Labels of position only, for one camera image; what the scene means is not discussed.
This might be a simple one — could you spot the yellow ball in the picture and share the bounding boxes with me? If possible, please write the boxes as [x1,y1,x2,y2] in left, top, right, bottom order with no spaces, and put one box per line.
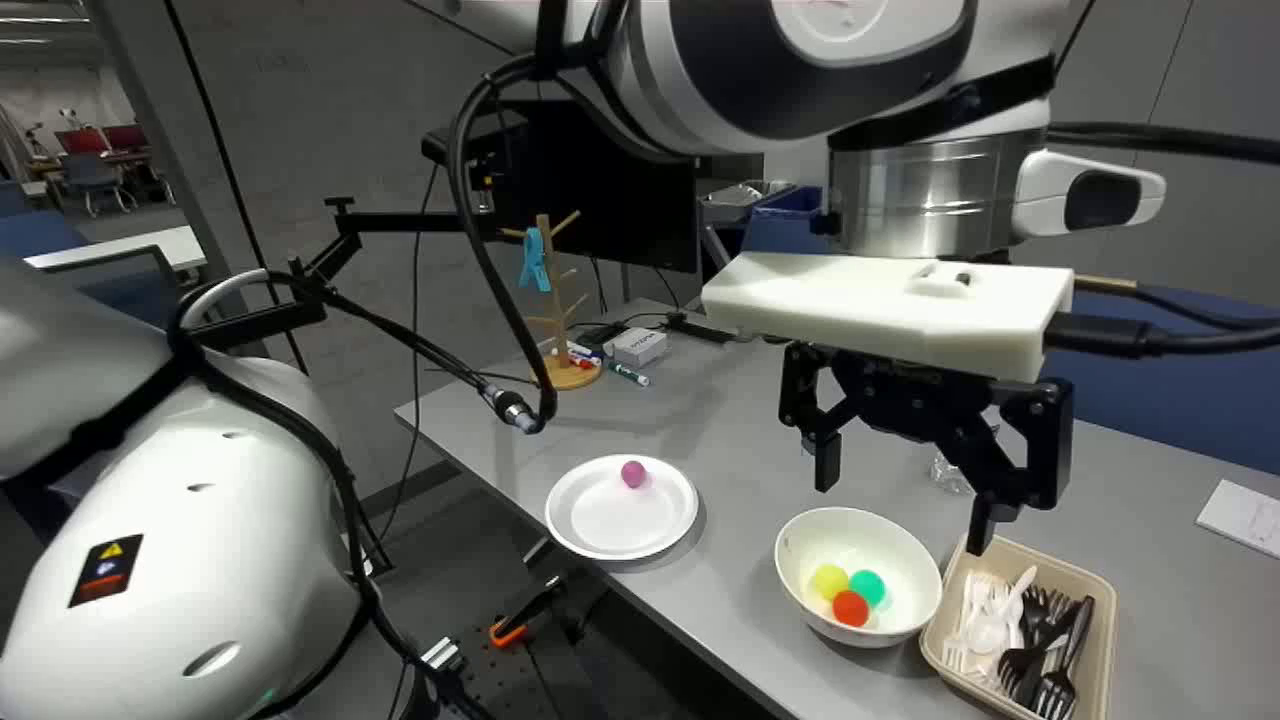
[808,566,848,602]

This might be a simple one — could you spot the white plate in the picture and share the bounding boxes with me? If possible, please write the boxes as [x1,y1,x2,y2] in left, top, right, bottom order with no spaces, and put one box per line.
[545,457,698,566]

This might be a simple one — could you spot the green ball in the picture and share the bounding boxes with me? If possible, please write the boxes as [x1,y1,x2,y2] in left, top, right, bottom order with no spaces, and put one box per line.
[848,567,887,607]

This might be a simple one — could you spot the black camera arm mount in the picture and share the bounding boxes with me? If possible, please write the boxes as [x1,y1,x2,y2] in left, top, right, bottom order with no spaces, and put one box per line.
[182,196,554,435]

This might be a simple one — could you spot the white bowl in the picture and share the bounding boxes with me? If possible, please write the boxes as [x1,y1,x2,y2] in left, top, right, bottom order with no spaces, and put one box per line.
[773,510,944,647]

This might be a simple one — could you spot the purple ball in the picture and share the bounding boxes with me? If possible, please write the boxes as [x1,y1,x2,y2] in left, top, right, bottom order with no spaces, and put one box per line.
[620,462,646,488]

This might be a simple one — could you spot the blue clip on stand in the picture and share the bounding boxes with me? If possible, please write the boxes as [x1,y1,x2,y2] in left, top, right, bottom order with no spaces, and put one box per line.
[519,230,553,296]

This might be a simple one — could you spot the black monitor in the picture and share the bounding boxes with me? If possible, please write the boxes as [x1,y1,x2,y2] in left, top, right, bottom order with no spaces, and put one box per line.
[463,101,765,272]

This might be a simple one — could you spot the black plastic forks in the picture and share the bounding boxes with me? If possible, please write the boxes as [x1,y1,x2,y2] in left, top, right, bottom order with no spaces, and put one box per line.
[997,589,1094,720]

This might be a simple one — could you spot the wooden mug tree stand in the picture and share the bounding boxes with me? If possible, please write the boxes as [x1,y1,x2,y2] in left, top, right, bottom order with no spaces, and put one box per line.
[528,213,600,394]

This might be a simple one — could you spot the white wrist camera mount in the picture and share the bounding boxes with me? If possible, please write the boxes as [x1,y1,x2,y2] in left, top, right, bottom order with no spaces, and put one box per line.
[698,254,1074,382]

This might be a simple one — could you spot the small white box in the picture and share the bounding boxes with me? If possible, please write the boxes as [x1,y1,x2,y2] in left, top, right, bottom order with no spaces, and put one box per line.
[602,327,667,369]

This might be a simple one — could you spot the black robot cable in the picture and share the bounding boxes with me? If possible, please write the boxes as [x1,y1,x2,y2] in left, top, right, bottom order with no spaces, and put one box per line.
[444,52,630,435]

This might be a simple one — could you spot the black orange tripod clamp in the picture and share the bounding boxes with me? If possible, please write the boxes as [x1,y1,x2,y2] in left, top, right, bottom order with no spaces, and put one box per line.
[485,567,600,651]

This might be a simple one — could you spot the white plastic cutlery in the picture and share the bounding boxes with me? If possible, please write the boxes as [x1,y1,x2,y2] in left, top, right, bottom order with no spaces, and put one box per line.
[944,566,1035,686]

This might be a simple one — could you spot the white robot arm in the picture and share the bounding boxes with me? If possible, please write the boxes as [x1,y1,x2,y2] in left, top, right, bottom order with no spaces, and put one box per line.
[0,0,1164,720]

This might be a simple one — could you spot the orange ball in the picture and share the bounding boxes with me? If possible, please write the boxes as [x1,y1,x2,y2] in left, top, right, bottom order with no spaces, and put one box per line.
[831,594,872,630]

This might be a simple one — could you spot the white paper sheet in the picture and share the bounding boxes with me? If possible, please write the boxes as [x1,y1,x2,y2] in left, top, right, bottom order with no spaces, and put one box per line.
[1194,482,1280,555]

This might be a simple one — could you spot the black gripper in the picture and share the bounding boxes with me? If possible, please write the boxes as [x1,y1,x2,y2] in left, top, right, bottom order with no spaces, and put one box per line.
[778,346,1074,555]

